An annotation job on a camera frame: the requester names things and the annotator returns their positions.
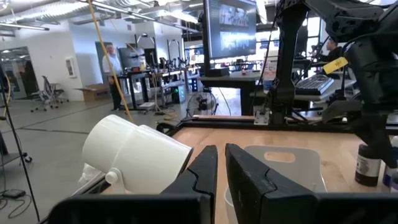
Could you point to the grey swivel office chair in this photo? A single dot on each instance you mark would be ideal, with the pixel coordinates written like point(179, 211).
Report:
point(48, 90)

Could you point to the black floor fan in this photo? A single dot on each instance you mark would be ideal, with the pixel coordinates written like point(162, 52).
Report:
point(202, 104)

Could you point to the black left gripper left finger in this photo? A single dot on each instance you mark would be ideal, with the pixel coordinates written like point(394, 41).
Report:
point(155, 208)

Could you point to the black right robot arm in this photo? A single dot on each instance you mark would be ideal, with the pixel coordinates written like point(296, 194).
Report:
point(286, 62)

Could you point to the computer tower green light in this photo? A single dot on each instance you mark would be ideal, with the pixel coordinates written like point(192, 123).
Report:
point(180, 95)

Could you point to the large black-capped coloring bottle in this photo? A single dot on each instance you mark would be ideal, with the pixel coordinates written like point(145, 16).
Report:
point(368, 168)

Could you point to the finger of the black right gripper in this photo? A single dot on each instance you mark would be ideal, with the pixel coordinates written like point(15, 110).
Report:
point(376, 137)

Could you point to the large purple-capped coloring bottle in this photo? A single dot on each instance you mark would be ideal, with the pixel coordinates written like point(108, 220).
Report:
point(391, 180)

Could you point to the black floor power brick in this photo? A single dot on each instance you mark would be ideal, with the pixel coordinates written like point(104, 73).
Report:
point(14, 193)

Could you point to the white framed wall picture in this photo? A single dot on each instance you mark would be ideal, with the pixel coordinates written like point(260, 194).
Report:
point(70, 67)

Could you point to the brown cardboard box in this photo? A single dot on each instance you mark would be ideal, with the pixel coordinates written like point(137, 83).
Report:
point(93, 92)

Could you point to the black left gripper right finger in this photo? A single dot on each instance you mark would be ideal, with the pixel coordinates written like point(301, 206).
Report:
point(280, 205)

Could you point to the person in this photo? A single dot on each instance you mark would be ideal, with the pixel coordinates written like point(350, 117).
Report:
point(112, 65)
point(332, 53)

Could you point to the black workbench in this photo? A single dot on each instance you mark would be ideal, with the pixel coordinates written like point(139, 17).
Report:
point(140, 73)

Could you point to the white wipes canister blue label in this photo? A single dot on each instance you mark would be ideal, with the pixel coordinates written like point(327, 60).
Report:
point(270, 81)

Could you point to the black backlit keyboard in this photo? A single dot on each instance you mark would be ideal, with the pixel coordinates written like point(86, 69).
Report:
point(314, 84)

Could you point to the large black monitor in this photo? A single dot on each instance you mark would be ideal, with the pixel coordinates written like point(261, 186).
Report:
point(230, 31)

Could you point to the black office desk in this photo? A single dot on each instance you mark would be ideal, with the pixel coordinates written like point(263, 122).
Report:
point(236, 82)

